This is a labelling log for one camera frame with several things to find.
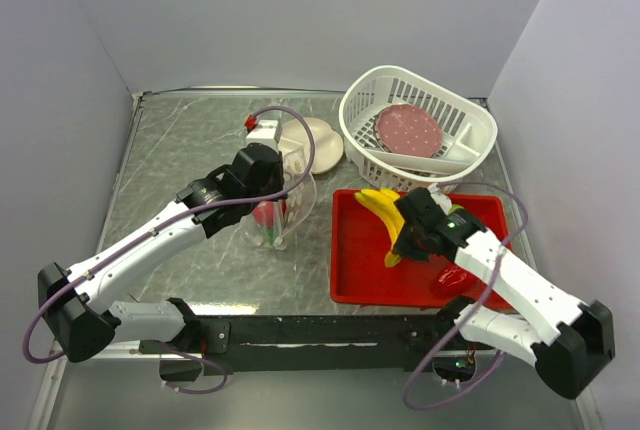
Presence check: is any beige divided plate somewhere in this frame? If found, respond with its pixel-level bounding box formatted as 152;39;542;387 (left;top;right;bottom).
279;117;344;175

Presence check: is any red bell pepper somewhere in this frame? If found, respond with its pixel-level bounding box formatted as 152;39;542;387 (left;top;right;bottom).
432;265;475;296

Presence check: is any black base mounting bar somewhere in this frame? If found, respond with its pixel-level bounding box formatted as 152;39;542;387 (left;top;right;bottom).
138;314;496;382

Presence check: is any pink dragon fruit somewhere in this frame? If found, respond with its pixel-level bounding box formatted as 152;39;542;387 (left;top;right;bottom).
252;200;287;246

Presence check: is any yellow banana bunch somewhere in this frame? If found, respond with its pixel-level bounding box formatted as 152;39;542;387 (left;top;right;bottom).
354;188;405;268

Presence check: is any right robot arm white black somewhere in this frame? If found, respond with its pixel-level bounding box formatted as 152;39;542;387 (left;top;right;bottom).
394;188;615;399

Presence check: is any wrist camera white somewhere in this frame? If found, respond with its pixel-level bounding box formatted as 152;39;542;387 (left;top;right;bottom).
428;183;453;215
245;115;282;150

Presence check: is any pink dotted plate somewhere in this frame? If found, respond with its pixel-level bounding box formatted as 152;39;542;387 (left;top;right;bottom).
374;104;442;158

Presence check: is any clear dotted zip top bag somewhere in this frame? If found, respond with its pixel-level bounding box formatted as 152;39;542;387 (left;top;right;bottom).
240;144;317;250

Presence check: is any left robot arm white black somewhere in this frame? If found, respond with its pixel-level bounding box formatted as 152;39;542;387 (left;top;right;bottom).
37;143;284;363

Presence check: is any red plastic tray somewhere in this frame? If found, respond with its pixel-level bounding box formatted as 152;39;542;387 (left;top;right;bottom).
329;189;485;309

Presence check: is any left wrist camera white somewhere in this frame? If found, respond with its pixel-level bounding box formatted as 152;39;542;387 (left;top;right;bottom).
245;115;282;150

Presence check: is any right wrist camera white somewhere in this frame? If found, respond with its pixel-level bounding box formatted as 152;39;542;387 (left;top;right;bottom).
428;183;453;215

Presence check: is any white plastic basket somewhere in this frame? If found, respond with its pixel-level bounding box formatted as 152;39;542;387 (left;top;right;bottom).
338;65;498;192

